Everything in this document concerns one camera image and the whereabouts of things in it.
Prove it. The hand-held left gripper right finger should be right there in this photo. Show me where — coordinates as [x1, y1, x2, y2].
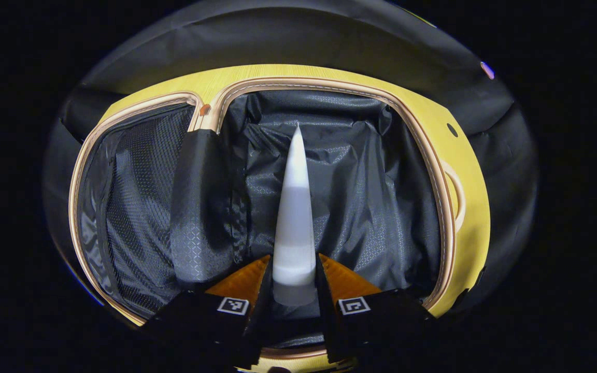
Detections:
[317, 253, 434, 363]

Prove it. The black backdrop cloth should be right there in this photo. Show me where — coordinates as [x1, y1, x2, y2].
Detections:
[42, 0, 540, 332]

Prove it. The small beige suitcase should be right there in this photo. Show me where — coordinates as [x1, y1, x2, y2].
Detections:
[68, 76, 467, 363]

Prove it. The white cone-shaped bottle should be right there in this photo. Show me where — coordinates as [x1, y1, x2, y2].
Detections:
[272, 122, 318, 307]

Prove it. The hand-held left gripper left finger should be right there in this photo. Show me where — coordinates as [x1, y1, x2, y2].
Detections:
[143, 254, 273, 369]

